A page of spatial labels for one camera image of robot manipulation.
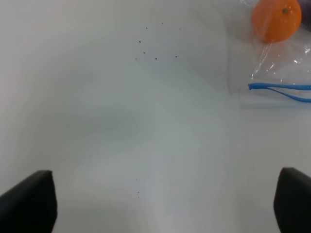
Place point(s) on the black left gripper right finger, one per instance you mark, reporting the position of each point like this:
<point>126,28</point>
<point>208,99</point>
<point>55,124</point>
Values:
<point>292,201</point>

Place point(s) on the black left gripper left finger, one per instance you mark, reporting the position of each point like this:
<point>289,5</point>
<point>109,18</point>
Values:
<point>30,206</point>

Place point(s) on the clear zip bag blue seal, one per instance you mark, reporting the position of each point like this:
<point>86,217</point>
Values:
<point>283,67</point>

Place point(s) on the orange fruit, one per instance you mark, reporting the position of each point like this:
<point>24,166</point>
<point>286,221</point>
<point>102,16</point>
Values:
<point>276,20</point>

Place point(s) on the purple eggplant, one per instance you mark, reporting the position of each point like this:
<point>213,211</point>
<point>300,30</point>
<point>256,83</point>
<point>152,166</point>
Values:
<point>305,6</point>

